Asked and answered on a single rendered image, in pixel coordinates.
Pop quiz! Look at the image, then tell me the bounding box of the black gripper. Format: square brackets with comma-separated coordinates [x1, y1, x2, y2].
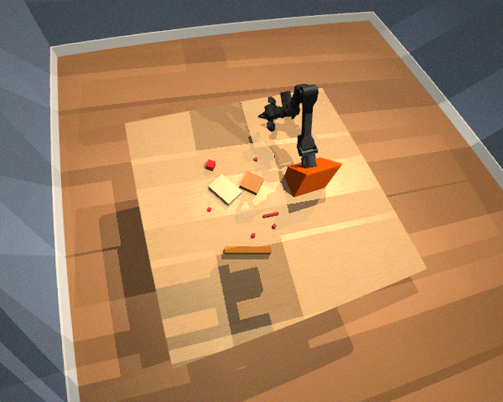
[258, 96, 283, 131]

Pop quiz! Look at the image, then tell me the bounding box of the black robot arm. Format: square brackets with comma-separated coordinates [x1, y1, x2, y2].
[264, 84, 319, 168]

